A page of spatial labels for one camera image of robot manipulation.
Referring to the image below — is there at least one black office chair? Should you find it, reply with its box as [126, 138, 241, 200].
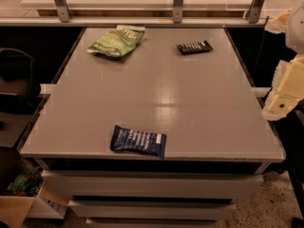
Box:
[0, 47, 41, 114]

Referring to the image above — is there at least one green jalapeno chip bag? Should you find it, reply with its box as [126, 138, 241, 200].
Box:
[87, 25, 145, 58]

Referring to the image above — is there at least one white drawer cabinet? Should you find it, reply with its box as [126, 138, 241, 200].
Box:
[42, 158, 268, 226]

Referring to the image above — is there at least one black rxbar chocolate bar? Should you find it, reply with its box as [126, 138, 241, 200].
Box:
[177, 41, 213, 55]

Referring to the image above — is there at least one right metal shelf bracket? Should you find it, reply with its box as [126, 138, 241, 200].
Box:
[245, 0, 265, 24]

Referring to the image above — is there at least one cardboard box with items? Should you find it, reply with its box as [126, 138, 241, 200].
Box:
[0, 150, 68, 228]

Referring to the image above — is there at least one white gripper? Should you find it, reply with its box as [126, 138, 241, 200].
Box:
[262, 0, 304, 121]

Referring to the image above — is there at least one left metal shelf bracket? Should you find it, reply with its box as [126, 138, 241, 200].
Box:
[54, 0, 70, 23]

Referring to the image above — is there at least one blue snack bar wrapper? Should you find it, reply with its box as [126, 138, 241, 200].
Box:
[110, 125, 166, 160]

